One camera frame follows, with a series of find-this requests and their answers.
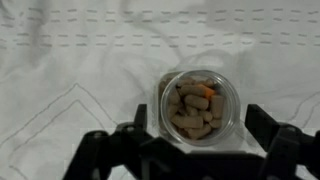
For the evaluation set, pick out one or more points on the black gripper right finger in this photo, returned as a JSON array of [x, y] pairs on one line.
[[290, 150]]

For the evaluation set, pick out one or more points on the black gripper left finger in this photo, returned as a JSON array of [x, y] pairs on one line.
[[106, 156]]

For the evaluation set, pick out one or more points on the clear plastic jar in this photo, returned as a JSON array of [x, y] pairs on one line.
[[233, 110]]

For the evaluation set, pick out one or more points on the brown pellets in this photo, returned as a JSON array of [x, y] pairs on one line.
[[193, 111]]

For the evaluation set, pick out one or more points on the orange pellet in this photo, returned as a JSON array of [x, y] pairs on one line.
[[209, 92]]

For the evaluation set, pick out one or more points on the white quilted duvet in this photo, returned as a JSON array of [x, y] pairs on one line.
[[83, 66]]

